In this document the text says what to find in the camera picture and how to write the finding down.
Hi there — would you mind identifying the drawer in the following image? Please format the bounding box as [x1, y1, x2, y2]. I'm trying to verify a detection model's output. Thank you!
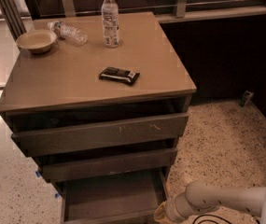
[60, 169, 167, 224]
[12, 113, 189, 157]
[40, 147, 177, 182]

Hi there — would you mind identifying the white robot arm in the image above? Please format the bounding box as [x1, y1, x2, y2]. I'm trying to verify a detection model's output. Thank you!
[154, 181, 266, 224]

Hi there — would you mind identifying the brown drawer cabinet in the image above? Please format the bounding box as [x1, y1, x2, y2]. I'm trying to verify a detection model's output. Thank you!
[0, 11, 198, 224]

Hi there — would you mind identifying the blue tape piece lower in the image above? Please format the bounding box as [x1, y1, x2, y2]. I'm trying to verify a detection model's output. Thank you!
[54, 192, 61, 199]

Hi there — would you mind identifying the blue tape piece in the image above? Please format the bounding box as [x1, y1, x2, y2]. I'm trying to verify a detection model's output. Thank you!
[35, 171, 41, 177]
[54, 192, 61, 199]

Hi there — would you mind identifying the blue tape piece upper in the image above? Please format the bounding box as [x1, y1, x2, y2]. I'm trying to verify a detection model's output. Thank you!
[35, 171, 41, 177]

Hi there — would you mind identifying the black snack packet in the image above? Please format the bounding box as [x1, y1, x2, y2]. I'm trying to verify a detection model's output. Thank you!
[99, 67, 140, 86]

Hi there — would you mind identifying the lying clear water bottle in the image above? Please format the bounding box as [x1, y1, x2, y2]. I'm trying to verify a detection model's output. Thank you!
[48, 21, 88, 46]

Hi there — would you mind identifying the upright clear water bottle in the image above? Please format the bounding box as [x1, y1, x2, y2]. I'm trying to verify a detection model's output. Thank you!
[101, 0, 119, 48]

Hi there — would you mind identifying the beige bowl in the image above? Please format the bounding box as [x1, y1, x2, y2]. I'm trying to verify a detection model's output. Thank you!
[16, 29, 57, 54]

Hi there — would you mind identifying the black floor cable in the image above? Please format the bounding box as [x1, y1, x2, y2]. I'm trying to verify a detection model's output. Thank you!
[191, 214, 233, 224]

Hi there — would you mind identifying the small metal floor bracket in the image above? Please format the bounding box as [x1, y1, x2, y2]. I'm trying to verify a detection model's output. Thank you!
[239, 91, 254, 107]

